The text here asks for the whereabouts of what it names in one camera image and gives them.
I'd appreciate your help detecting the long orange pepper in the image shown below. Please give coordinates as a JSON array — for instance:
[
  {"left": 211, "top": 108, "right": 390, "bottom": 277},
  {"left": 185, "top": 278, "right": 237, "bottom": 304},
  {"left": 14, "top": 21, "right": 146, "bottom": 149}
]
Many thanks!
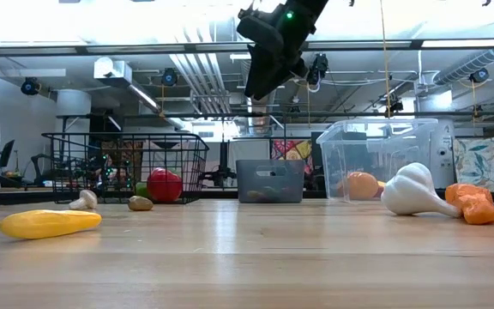
[{"left": 444, "top": 183, "right": 494, "bottom": 226}]

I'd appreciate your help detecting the white cabinet machine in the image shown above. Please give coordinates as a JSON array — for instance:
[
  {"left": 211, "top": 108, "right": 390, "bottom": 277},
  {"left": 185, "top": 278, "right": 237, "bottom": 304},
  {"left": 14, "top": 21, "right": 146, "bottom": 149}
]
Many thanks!
[{"left": 429, "top": 118, "right": 456, "bottom": 190}]

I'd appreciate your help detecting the black wire basket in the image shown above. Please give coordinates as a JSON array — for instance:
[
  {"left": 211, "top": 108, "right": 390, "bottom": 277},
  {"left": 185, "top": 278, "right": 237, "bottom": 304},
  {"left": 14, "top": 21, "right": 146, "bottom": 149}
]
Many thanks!
[{"left": 40, "top": 131, "right": 210, "bottom": 205}]

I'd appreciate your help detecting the small brown potato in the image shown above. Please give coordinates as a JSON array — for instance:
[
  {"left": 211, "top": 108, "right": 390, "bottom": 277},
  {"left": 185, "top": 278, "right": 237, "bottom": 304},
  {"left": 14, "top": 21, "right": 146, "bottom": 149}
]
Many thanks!
[{"left": 127, "top": 195, "right": 154, "bottom": 212}]

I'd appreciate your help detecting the red bell pepper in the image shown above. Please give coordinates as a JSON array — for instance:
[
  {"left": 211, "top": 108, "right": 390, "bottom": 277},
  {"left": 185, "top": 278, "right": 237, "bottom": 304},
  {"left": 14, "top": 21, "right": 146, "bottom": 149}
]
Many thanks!
[{"left": 146, "top": 167, "right": 184, "bottom": 203}]

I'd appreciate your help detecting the black tilted monitor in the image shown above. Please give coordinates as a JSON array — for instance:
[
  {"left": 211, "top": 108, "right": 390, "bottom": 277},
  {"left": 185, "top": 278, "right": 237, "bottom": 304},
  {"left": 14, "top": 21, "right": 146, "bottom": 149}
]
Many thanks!
[{"left": 0, "top": 139, "right": 16, "bottom": 168}]

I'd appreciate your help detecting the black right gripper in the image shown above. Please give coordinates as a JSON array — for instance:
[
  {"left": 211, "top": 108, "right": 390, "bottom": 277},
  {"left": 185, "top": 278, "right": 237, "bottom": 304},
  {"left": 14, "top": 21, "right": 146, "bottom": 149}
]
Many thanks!
[{"left": 244, "top": 25, "right": 316, "bottom": 100}]

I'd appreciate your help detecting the clear plastic bin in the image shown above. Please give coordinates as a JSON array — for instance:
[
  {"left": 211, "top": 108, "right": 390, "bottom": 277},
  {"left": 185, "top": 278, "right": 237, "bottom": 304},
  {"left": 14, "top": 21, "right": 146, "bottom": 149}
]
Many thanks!
[{"left": 315, "top": 118, "right": 440, "bottom": 203}]

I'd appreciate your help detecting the yellow hanging cord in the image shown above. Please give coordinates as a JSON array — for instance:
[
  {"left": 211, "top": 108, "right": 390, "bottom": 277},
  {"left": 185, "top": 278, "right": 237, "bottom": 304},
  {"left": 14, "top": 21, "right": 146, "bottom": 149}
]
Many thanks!
[{"left": 378, "top": 0, "right": 392, "bottom": 119}]

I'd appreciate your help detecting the colourful abstract poster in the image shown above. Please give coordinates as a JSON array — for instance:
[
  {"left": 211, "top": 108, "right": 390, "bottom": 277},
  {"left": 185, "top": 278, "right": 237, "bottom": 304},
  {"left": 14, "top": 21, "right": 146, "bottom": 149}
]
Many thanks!
[{"left": 271, "top": 139, "right": 313, "bottom": 173}]

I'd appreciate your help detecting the spiral metal air duct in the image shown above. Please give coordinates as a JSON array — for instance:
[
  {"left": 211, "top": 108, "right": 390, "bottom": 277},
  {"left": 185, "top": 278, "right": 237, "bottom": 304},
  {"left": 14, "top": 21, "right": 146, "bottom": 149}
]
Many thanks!
[{"left": 433, "top": 46, "right": 494, "bottom": 86}]

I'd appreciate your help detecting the grey plastic bin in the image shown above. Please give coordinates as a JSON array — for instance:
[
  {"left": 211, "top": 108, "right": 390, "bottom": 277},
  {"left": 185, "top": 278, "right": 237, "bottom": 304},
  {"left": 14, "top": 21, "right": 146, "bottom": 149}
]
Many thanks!
[{"left": 235, "top": 159, "right": 306, "bottom": 204}]

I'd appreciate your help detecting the white garlic bulb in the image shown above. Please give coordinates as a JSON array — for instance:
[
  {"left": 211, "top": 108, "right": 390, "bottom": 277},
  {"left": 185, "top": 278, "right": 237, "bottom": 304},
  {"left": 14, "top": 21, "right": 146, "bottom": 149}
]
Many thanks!
[{"left": 380, "top": 161, "right": 462, "bottom": 219}]

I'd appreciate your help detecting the smooth orange round vegetable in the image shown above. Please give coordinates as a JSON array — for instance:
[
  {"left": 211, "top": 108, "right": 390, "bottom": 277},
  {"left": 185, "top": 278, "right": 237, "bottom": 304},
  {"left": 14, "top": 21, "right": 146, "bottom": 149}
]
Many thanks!
[{"left": 335, "top": 171, "right": 380, "bottom": 202}]

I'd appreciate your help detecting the white mushroom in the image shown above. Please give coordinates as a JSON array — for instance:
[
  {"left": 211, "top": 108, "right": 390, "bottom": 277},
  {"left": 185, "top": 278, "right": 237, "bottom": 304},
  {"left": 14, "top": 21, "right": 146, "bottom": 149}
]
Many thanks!
[{"left": 68, "top": 189, "right": 99, "bottom": 211}]

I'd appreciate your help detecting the black overhead crossbar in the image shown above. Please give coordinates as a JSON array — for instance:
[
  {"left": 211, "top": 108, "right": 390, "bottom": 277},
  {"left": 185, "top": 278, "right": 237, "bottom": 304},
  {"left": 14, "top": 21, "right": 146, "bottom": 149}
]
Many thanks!
[{"left": 0, "top": 39, "right": 494, "bottom": 58}]

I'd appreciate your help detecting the leaf patterned wall panel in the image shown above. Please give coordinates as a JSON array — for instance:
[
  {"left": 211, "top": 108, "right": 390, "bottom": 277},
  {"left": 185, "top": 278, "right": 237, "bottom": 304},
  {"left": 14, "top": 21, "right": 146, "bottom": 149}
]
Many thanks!
[{"left": 452, "top": 136, "right": 494, "bottom": 193}]

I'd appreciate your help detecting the white ceiling air unit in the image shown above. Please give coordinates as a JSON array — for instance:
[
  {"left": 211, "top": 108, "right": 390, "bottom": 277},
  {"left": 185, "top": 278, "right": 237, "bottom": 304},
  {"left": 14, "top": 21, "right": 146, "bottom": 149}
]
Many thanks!
[{"left": 93, "top": 57, "right": 133, "bottom": 87}]

